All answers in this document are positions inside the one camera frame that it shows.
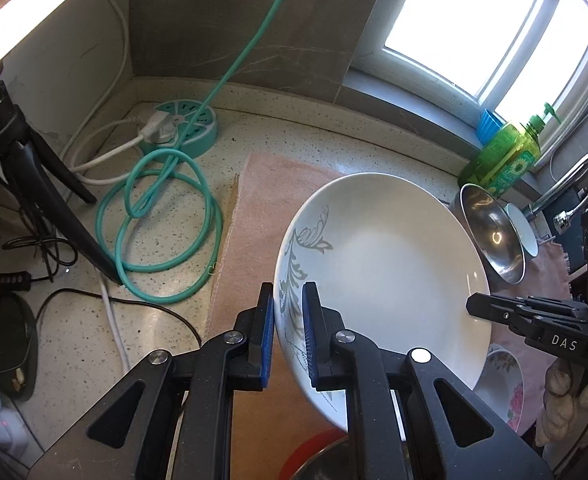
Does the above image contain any red steel bowl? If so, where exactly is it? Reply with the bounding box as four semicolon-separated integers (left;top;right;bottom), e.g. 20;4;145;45
277;428;347;480

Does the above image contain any large steel bowl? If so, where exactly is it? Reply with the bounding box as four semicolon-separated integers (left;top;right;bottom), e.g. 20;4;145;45
449;183;526;287

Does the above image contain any white plate grey leaf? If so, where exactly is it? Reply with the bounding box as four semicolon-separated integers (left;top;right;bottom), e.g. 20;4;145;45
274;172;492;429

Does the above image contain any chrome kitchen faucet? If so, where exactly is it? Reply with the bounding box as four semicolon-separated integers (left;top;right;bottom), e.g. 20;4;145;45
521;153;588;234

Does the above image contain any right white gloved hand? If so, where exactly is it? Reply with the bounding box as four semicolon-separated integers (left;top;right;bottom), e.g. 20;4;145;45
535;359;588;448

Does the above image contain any pale blue ceramic bowl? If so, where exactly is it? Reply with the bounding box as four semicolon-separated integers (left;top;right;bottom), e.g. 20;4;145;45
504;203;539;259

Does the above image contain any pink towel mat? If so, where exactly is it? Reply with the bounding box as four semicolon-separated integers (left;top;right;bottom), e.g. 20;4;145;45
208;153;551;479

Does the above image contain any green dish soap bottle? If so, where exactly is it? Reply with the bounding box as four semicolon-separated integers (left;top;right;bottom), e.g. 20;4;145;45
458;103;561;198

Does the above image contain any blue sponge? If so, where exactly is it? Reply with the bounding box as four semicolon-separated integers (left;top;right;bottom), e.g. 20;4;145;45
476;108;506;146

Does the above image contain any teal round power socket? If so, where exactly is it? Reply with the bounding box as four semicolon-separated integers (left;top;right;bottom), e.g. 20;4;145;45
140;100;218;158

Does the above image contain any black tripod stand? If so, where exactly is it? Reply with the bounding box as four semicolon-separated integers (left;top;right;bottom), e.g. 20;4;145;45
0;80;122;285

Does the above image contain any black cable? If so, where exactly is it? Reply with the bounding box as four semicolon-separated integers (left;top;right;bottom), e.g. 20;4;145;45
0;209;203;386

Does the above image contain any green cable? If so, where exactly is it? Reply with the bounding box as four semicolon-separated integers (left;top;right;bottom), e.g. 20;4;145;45
94;0;305;306

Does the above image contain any white power cable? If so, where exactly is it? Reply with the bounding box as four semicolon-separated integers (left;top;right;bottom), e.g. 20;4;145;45
55;0;173;187

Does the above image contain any window frame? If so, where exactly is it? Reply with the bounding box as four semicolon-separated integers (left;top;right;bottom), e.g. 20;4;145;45
344;0;588;158

